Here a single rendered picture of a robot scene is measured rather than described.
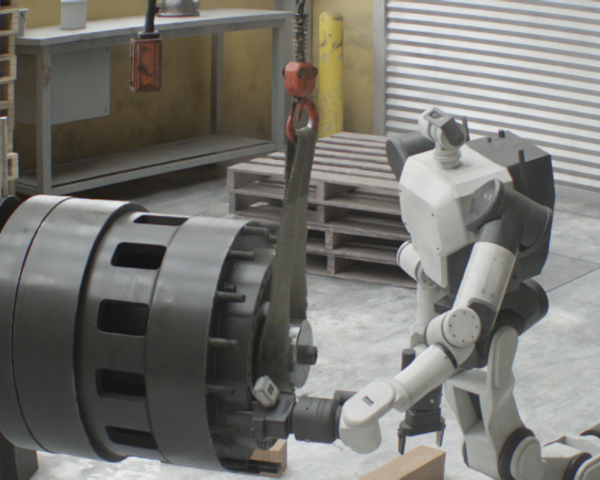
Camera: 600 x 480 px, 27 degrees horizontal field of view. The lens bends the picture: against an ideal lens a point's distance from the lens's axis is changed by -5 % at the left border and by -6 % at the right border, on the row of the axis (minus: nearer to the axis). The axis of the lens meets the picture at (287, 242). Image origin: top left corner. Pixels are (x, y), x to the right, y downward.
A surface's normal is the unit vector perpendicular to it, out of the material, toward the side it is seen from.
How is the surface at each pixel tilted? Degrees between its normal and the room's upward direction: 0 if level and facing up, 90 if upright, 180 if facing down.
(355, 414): 37
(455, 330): 63
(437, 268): 103
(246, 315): 52
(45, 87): 90
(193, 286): 46
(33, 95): 90
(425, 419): 96
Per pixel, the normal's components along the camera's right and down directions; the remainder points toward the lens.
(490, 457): -0.72, 0.43
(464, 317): 0.22, -0.22
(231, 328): -0.22, -0.28
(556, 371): 0.00, -0.97
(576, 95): -0.58, -0.33
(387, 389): -0.15, -0.63
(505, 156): -0.18, -0.90
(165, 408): -0.26, 0.40
